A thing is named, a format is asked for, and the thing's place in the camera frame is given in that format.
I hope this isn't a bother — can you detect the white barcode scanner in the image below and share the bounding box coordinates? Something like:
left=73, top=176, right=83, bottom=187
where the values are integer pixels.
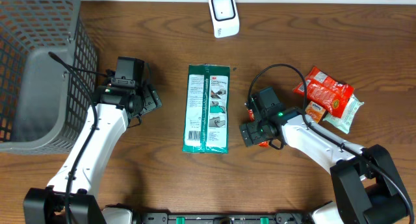
left=208, top=0, right=240, bottom=38

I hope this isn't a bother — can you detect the red snack bag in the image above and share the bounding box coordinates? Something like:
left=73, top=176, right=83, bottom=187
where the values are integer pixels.
left=305, top=66, right=354, bottom=118

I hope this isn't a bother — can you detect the green gloves package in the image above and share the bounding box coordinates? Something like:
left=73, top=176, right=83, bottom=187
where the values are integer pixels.
left=182, top=64, right=230, bottom=154

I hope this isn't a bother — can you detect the grey plastic mesh basket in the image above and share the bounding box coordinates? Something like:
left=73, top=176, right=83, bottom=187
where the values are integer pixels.
left=1, top=0, right=98, bottom=155

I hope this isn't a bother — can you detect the red Nescafe coffee sachet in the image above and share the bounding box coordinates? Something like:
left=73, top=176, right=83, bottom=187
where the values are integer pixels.
left=248, top=109, right=269, bottom=147

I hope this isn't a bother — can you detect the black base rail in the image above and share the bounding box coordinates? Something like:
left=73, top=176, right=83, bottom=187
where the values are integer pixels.
left=97, top=212, right=316, bottom=224

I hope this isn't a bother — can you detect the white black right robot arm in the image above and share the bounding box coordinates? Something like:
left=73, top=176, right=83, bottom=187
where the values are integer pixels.
left=240, top=108, right=415, bottom=223

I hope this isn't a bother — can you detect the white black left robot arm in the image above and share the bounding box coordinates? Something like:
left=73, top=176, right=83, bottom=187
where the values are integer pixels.
left=23, top=84, right=162, bottom=223

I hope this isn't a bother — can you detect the small orange carton box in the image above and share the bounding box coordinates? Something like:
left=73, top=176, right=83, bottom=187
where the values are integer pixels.
left=305, top=101, right=327, bottom=123

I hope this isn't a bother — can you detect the white green wipes pack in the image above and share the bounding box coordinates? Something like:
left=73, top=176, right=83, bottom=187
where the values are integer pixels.
left=324, top=94, right=364, bottom=134

